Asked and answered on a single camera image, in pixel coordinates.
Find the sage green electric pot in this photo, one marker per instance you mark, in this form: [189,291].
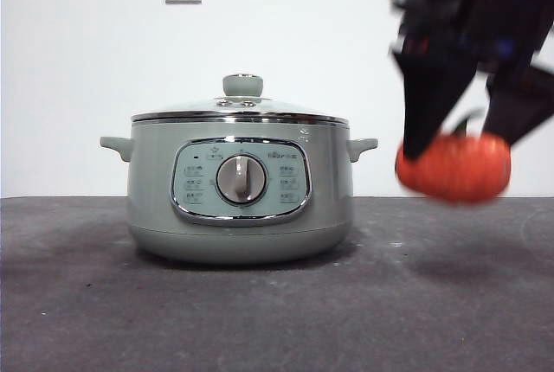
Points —
[151,199]

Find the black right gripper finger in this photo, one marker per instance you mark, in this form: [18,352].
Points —
[519,104]
[428,99]

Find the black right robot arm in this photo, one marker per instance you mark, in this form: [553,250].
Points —
[485,0]

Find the orange pumpkin with green stem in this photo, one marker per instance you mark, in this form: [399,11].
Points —
[454,168]

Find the glass lid with green knob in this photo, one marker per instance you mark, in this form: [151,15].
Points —
[242,85]

